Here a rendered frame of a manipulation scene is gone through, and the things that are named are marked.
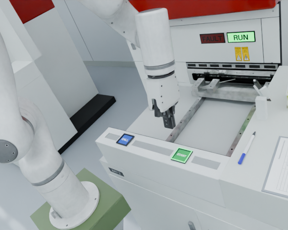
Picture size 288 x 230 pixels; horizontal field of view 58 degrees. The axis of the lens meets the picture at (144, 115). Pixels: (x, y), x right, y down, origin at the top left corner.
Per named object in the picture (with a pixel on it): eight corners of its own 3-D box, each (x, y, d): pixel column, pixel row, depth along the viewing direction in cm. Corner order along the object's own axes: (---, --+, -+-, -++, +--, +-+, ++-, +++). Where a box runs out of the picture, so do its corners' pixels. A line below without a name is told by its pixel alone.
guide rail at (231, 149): (261, 95, 120) (261, 90, 118) (266, 96, 118) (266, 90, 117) (217, 177, 92) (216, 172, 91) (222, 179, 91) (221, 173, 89)
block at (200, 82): (199, 82, 134) (198, 77, 132) (205, 82, 132) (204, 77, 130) (192, 91, 130) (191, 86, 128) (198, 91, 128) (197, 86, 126)
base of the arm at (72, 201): (63, 241, 82) (29, 207, 72) (43, 210, 96) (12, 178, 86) (109, 198, 89) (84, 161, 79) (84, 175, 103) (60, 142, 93)
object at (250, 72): (191, 82, 143) (187, 67, 138) (279, 88, 116) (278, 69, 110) (189, 84, 142) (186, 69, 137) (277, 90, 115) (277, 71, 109)
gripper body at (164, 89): (159, 63, 77) (165, 97, 81) (138, 75, 70) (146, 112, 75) (181, 63, 72) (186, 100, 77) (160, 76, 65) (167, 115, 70)
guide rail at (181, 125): (207, 91, 137) (206, 86, 135) (211, 91, 135) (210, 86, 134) (157, 159, 109) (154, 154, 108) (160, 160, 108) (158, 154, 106)
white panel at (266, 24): (144, 80, 169) (121, 20, 147) (282, 90, 118) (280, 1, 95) (141, 83, 167) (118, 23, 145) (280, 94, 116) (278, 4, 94)
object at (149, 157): (120, 148, 122) (108, 126, 114) (236, 185, 88) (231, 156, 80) (107, 163, 117) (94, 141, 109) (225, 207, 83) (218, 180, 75)
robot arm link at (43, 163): (25, 191, 78) (-30, 133, 65) (36, 152, 93) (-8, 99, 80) (62, 176, 77) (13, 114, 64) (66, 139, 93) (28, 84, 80)
